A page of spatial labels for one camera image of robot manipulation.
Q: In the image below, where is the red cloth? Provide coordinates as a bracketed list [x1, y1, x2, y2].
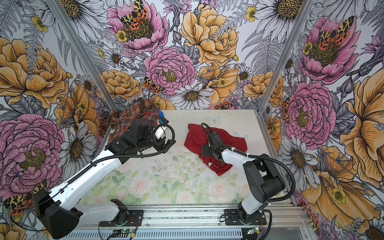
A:
[183, 123, 249, 177]

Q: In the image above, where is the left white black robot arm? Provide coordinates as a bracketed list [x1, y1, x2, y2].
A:
[34, 117, 176, 240]

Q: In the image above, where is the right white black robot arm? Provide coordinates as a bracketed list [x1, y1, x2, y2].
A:
[202, 142, 286, 224]

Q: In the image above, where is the blue cloth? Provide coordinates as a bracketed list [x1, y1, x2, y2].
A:
[157, 110, 164, 124]

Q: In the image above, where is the plaid flannel cloth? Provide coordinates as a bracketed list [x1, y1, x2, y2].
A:
[107, 98, 159, 142]

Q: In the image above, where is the right green circuit board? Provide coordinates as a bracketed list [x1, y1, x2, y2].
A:
[247, 227, 260, 235]

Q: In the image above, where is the green circuit board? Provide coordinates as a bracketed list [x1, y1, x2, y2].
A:
[115, 228, 138, 238]
[247, 227, 260, 235]

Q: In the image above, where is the left green circuit board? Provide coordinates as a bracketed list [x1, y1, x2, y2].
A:
[115, 228, 138, 238]

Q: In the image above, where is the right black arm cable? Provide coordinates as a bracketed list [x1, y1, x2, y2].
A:
[200, 122, 297, 203]

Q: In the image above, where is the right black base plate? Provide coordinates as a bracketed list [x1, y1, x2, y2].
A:
[220, 209, 267, 226]

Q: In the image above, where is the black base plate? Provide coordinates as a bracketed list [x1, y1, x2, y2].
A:
[220, 209, 267, 226]
[99, 210, 144, 227]

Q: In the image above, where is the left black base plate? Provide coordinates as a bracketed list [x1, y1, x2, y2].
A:
[99, 210, 144, 227]

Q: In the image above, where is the white slotted cable duct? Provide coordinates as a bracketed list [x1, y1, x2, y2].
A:
[63, 228, 243, 240]

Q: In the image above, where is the aluminium front rail frame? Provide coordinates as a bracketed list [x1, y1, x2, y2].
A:
[71, 205, 310, 231]

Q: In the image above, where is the left aluminium corner post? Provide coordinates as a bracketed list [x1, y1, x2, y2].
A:
[47, 1, 120, 112]

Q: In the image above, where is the aluminium corner post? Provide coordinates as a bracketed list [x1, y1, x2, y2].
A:
[47, 1, 120, 112]
[258, 0, 315, 115]

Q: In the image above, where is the right aluminium corner post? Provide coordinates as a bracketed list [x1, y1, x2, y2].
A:
[258, 0, 315, 115]

